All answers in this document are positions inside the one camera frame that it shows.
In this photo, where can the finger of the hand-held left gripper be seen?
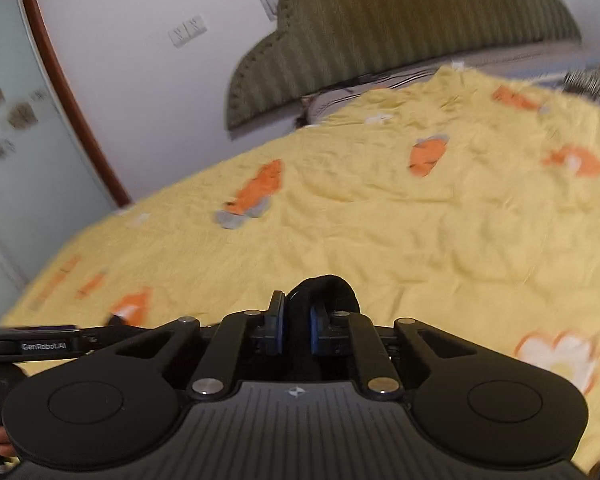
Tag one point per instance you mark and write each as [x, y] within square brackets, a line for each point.
[100, 335]

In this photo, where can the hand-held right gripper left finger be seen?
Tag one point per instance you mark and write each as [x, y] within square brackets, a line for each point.
[278, 327]

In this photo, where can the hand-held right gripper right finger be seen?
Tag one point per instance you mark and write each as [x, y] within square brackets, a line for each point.
[313, 332]

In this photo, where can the black pants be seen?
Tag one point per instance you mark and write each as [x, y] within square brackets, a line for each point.
[337, 290]

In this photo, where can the yellow printed blanket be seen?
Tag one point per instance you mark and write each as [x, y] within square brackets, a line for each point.
[405, 240]

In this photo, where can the grey striped bed sheet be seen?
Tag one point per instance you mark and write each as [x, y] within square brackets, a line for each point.
[350, 92]

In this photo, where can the green padded headboard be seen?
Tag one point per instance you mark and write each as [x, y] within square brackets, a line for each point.
[405, 15]

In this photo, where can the black and white patterned blanket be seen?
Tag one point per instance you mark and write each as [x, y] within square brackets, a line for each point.
[592, 82]

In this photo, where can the glass door with brown frame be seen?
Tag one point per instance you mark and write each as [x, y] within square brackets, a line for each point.
[25, 110]

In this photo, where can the white wall socket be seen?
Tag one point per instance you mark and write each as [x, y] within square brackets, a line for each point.
[187, 30]

